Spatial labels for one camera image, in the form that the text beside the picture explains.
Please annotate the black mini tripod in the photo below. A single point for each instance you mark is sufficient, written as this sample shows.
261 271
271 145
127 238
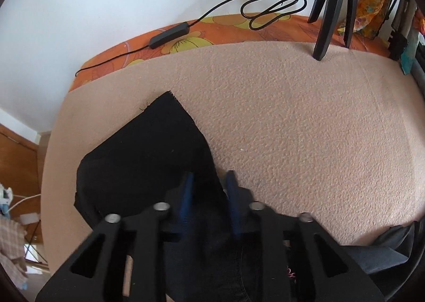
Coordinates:
327 23

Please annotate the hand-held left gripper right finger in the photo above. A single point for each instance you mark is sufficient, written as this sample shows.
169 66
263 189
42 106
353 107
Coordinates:
233 204

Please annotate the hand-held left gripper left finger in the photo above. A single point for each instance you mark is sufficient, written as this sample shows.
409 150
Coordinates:
185 204

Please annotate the orange floral bedsheet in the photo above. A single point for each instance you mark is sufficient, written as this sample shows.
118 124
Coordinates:
186 43

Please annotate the black pants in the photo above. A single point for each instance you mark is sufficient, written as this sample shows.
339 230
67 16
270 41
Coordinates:
149 149

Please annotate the orange and teal scarf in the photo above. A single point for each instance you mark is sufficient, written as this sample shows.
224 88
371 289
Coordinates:
375 0

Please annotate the grey folded tripod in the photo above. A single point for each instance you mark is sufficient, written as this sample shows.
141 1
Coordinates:
398 43

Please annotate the wooden door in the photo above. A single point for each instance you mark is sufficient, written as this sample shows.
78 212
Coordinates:
20 162

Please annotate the dark grey cloth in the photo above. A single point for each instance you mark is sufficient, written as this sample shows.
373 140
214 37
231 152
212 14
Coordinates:
381 255

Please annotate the peach textured blanket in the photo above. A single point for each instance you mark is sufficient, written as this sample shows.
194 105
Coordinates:
298 122

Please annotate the checked cloth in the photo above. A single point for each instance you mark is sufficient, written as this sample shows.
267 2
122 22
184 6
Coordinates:
10 235

